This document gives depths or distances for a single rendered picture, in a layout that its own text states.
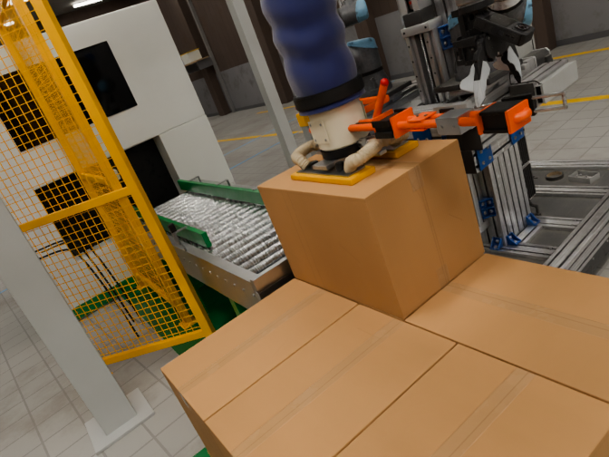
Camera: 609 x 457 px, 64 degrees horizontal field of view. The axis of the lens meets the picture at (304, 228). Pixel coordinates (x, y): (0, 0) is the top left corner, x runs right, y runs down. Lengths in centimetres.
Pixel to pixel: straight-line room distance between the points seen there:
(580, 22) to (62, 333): 688
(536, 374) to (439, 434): 27
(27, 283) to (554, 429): 200
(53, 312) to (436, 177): 172
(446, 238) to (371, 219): 31
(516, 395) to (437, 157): 68
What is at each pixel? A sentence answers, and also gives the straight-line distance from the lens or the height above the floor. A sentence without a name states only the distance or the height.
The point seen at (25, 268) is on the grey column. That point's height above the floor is 91.
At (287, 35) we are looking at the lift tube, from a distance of 149.
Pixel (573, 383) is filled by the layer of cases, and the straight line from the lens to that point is 122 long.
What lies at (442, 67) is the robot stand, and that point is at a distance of 207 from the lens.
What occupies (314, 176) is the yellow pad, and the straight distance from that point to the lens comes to 158.
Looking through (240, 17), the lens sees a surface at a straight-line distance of 512.
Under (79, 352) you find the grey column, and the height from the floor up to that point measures 46.
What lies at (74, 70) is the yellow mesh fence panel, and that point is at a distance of 245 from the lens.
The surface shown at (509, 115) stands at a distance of 112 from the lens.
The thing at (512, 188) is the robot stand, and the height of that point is 45.
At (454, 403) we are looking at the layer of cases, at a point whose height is 54.
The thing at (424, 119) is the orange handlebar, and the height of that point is 109.
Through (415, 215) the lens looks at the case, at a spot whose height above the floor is 81.
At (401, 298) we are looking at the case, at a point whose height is 61.
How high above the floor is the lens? 139
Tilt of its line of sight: 21 degrees down
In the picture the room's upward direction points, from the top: 21 degrees counter-clockwise
